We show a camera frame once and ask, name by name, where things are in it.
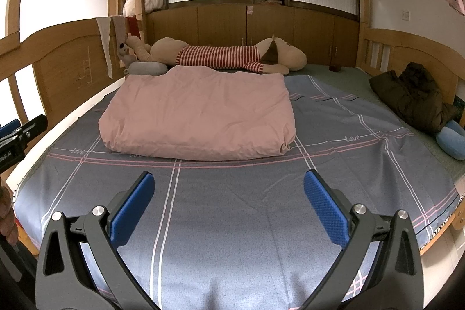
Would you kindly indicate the pink hooded jacket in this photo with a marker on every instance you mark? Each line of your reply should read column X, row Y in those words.
column 199, row 110

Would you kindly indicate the wooden bunk bed frame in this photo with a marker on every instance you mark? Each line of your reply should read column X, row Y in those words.
column 65, row 59

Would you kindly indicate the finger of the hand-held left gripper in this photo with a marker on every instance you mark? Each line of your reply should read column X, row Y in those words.
column 9, row 126
column 32, row 128

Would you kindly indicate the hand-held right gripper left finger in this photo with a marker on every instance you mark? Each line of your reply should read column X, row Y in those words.
column 132, row 204

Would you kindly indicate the plush dog in striped shirt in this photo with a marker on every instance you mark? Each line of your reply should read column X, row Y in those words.
column 218, row 57

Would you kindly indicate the blue neck pillow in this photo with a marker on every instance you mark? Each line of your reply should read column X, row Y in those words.
column 450, row 143

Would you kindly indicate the green mattress cover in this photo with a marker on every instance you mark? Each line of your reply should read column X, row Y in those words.
column 345, row 74

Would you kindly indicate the white wall socket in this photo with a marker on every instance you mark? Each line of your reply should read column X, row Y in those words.
column 406, row 16

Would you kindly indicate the white cloth bundle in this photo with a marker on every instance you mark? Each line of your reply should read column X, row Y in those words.
column 130, row 5

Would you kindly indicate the grey neck pillow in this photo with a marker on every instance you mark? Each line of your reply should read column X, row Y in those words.
column 147, row 68

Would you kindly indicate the white hanging towel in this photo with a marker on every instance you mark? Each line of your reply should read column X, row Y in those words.
column 105, row 37

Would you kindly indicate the blue-grey plaid bed sheet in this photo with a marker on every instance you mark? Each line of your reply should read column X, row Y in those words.
column 236, row 204

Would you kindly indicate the red hanging cloth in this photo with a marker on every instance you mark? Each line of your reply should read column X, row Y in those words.
column 132, row 26

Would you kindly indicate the dark brown puffer jacket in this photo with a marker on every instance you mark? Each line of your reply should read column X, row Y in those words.
column 414, row 95

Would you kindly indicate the person's left hand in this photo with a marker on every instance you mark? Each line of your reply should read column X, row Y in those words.
column 6, row 215

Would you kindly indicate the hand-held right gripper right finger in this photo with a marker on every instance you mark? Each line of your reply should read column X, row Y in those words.
column 327, row 204

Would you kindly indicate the small white plush toy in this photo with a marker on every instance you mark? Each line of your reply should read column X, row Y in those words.
column 125, row 54

